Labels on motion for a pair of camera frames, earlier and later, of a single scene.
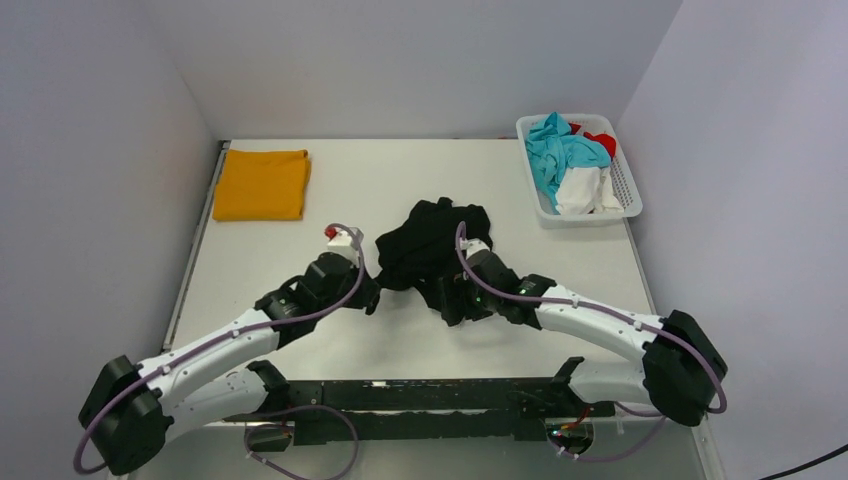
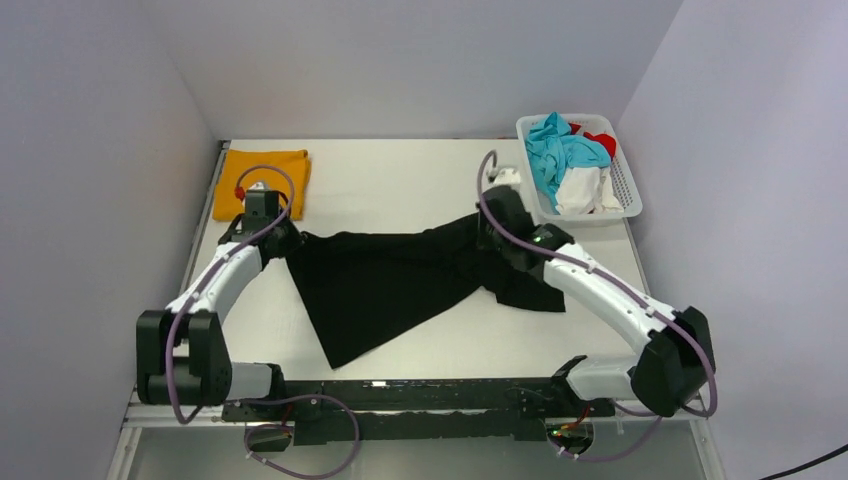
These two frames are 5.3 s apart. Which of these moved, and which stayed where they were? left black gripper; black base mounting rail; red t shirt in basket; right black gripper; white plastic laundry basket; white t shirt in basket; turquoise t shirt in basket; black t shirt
Moved: right black gripper; black t shirt; left black gripper
Stayed: black base mounting rail; white t shirt in basket; white plastic laundry basket; turquoise t shirt in basket; red t shirt in basket
